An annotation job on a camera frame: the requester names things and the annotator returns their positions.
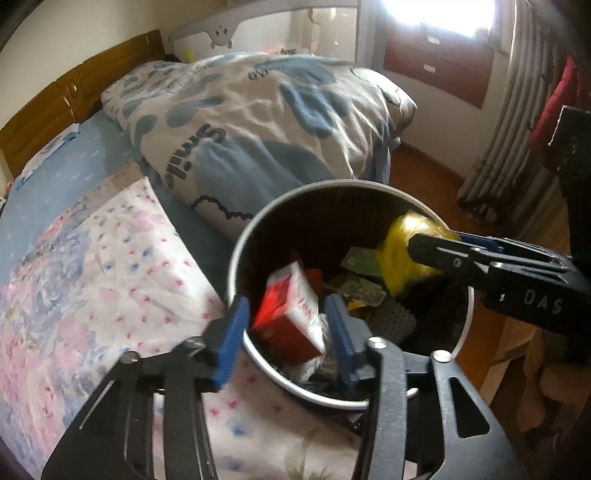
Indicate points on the white round trash bin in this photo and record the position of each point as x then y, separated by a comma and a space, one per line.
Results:
295, 221

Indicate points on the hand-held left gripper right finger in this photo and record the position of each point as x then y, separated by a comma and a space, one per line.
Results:
346, 346

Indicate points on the blue and white pillow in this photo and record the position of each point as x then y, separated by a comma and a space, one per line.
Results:
51, 152

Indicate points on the white foam fruit net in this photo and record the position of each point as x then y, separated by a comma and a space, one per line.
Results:
397, 318

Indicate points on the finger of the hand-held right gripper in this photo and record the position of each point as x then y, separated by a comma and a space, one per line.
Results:
485, 242
434, 254

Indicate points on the person's right hand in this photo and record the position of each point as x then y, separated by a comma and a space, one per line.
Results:
535, 387

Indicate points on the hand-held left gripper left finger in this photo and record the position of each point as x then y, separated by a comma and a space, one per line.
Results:
228, 350

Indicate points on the brown wooden headboard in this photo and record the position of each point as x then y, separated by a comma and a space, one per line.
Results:
69, 92

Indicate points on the grey quilt with blue patches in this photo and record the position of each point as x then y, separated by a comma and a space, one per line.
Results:
277, 124

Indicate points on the grey white crib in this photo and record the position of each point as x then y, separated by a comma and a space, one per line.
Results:
221, 27

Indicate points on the light wooden stool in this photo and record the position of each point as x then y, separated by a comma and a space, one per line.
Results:
505, 355

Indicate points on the red hanging garment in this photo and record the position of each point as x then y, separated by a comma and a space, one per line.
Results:
556, 101

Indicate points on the bed with blue sheet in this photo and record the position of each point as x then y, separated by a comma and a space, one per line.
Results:
69, 184

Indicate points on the yellow foil wrapper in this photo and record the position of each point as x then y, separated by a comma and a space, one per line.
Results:
399, 258

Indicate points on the red-brown drawer cabinet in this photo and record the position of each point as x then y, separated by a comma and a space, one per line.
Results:
438, 69

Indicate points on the green spouted pouch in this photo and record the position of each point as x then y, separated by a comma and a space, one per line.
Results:
360, 263

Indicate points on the grey striped curtain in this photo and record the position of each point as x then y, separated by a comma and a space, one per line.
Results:
512, 115

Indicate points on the red and white carton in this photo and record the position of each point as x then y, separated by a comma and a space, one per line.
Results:
286, 318

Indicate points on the pink floral blanket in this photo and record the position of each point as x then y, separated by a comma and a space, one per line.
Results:
115, 300

